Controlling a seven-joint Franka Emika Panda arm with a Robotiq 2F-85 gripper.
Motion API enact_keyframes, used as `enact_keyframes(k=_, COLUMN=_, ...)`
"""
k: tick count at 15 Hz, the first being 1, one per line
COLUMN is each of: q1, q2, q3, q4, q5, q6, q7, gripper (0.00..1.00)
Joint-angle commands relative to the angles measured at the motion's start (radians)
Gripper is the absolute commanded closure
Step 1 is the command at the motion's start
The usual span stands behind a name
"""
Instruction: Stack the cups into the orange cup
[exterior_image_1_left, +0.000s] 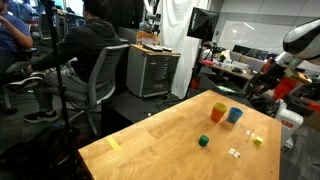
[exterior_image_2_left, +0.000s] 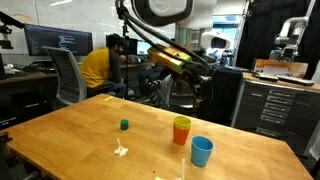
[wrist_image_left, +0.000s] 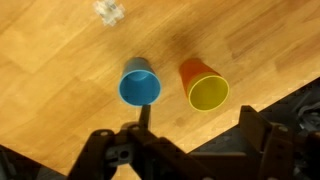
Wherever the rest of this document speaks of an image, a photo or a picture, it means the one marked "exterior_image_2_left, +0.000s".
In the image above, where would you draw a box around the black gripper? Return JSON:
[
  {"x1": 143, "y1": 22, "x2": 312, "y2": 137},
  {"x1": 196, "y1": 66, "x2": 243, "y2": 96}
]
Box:
[{"x1": 181, "y1": 61, "x2": 214, "y2": 110}]

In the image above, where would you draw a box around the grey drawer cabinet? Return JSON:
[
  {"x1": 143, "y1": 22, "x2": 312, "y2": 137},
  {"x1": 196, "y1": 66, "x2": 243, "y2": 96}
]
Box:
[{"x1": 231, "y1": 71, "x2": 320, "y2": 156}]

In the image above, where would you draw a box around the clear plastic toy piece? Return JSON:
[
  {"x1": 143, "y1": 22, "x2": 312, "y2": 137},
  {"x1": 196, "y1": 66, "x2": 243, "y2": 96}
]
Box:
[
  {"x1": 176, "y1": 158, "x2": 186, "y2": 180},
  {"x1": 113, "y1": 137, "x2": 129, "y2": 158}
]

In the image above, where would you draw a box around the black camera on mount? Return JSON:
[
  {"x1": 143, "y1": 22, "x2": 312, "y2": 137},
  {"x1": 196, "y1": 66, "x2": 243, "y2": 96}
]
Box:
[{"x1": 0, "y1": 10, "x2": 25, "y2": 51}]

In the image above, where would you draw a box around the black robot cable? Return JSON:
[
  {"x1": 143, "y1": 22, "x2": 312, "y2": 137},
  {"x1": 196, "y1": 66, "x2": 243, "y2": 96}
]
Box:
[{"x1": 114, "y1": 0, "x2": 214, "y2": 79}]

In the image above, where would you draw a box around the orange plastic cup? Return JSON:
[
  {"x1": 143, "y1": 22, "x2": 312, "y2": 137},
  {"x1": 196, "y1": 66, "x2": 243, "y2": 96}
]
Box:
[{"x1": 172, "y1": 124, "x2": 191, "y2": 146}]

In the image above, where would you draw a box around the orange and green wrist camera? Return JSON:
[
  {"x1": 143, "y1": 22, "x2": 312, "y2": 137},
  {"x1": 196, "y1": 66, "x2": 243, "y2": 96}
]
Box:
[{"x1": 147, "y1": 44, "x2": 194, "y2": 75}]

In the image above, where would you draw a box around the large dark monitor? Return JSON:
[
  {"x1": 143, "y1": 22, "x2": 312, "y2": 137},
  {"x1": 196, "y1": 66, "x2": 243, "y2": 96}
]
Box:
[{"x1": 23, "y1": 23, "x2": 94, "y2": 57}]

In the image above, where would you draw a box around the grey mesh office chair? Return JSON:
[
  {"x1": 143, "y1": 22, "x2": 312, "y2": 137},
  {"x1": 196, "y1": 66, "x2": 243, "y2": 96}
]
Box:
[{"x1": 42, "y1": 45, "x2": 88, "y2": 107}]

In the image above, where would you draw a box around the blue plastic cup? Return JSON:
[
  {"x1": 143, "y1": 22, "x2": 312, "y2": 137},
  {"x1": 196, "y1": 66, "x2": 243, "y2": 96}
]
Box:
[{"x1": 190, "y1": 135, "x2": 215, "y2": 168}]

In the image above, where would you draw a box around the black remote controller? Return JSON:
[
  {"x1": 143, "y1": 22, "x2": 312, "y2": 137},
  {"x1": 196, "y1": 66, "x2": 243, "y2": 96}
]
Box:
[
  {"x1": 254, "y1": 72, "x2": 279, "y2": 83},
  {"x1": 276, "y1": 75, "x2": 316, "y2": 87}
]

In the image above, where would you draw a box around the green cylinder block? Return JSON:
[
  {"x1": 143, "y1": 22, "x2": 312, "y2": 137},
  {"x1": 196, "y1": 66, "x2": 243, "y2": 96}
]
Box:
[{"x1": 120, "y1": 118, "x2": 130, "y2": 131}]

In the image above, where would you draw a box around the person in yellow shirt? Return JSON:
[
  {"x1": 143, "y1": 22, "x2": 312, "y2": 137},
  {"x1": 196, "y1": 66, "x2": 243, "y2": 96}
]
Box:
[{"x1": 80, "y1": 33, "x2": 128, "y2": 99}]

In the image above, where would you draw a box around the yellow plastic cup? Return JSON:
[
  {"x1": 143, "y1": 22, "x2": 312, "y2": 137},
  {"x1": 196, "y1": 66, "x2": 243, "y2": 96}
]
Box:
[{"x1": 173, "y1": 115, "x2": 192, "y2": 131}]

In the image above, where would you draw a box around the orange cardboard box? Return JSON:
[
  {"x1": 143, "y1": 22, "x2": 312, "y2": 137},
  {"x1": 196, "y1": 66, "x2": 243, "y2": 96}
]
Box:
[{"x1": 252, "y1": 58, "x2": 309, "y2": 79}]

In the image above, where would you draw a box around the black tripod stand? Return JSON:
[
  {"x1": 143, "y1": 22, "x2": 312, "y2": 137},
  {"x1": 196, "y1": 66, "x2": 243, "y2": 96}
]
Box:
[{"x1": 121, "y1": 19, "x2": 132, "y2": 100}]

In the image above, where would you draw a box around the small bright monitor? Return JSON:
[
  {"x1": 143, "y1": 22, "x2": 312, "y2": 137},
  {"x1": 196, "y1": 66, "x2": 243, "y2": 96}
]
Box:
[{"x1": 136, "y1": 39, "x2": 152, "y2": 56}]

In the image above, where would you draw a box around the person in blue shirt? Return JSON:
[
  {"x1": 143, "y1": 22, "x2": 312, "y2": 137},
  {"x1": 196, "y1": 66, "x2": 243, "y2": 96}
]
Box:
[{"x1": 137, "y1": 61, "x2": 166, "y2": 98}]

